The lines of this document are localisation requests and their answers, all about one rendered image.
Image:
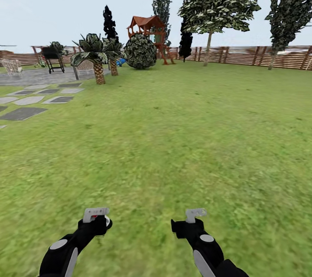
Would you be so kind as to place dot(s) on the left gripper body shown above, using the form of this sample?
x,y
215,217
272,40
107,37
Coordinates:
x,y
94,228

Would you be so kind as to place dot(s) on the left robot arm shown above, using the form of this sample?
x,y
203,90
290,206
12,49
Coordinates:
x,y
61,257

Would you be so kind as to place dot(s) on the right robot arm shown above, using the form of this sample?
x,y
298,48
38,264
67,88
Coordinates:
x,y
207,253

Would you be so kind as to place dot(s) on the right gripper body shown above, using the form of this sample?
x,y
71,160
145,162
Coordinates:
x,y
183,228

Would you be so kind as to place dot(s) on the charcoal grill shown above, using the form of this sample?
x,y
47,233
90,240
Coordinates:
x,y
50,53

